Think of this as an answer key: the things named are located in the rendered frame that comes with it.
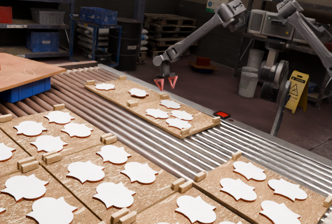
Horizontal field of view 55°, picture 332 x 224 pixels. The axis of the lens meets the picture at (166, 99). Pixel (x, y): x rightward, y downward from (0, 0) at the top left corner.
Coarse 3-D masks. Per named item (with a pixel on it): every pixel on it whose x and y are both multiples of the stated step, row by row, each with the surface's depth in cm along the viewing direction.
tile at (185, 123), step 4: (168, 120) 169; (172, 120) 169; (176, 120) 170; (180, 120) 171; (168, 124) 165; (172, 124) 165; (176, 124) 165; (180, 124) 166; (184, 124) 167; (188, 124) 167; (176, 128) 163; (180, 128) 161; (184, 128) 163
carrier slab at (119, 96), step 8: (120, 80) 225; (128, 80) 227; (88, 88) 203; (120, 88) 209; (128, 88) 211; (136, 88) 214; (144, 88) 216; (104, 96) 193; (112, 96) 193; (120, 96) 195; (128, 96) 197; (152, 96) 202; (120, 104) 184
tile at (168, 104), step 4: (164, 100) 196; (168, 100) 197; (160, 104) 190; (164, 104) 189; (168, 104) 190; (172, 104) 191; (176, 104) 192; (180, 104) 193; (168, 108) 186; (172, 108) 187; (176, 108) 187
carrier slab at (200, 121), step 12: (132, 108) 180; (144, 108) 182; (156, 108) 185; (180, 108) 190; (192, 108) 192; (156, 120) 169; (192, 120) 175; (204, 120) 178; (168, 132) 160; (192, 132) 162
